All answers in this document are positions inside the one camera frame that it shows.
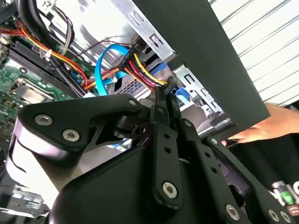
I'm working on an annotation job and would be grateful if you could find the person bare hand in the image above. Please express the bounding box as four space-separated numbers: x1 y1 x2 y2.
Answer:
221 104 299 150

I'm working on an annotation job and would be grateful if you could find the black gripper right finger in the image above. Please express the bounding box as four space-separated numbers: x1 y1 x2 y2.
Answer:
170 92 299 224

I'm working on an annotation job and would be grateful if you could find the red yellow disk power wire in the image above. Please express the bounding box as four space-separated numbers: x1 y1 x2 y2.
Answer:
118 48 175 97

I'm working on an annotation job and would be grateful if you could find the small round black tool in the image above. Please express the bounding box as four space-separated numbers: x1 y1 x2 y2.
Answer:
221 138 241 149

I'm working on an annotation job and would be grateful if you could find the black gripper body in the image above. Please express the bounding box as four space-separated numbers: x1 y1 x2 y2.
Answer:
45 146 234 224

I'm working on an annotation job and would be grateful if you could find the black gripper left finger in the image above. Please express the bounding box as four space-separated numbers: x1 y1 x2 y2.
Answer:
14 85 185 211

